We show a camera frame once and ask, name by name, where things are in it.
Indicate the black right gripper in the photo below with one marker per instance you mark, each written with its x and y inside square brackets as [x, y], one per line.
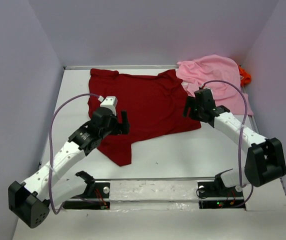
[190, 102]

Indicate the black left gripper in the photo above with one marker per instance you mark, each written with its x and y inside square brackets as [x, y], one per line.
[119, 127]

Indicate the dark red t shirt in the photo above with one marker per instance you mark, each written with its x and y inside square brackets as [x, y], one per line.
[154, 106]

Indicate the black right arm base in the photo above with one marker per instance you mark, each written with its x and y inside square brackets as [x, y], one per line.
[212, 197]

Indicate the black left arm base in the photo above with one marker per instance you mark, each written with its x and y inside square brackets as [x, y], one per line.
[95, 197]

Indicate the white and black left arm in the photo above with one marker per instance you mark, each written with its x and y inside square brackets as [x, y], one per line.
[33, 199]

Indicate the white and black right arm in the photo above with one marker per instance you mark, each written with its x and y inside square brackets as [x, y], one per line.
[256, 171]

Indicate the pink t shirt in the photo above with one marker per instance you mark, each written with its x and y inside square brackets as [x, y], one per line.
[195, 73]

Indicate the orange cloth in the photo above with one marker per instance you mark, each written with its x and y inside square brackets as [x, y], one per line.
[245, 77]

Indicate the white cardboard front cover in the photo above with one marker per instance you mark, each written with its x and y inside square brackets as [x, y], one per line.
[264, 218]

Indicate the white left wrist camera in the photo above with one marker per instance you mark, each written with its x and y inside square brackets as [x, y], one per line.
[109, 102]

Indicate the white back table rail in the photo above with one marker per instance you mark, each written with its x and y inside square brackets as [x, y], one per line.
[119, 67]

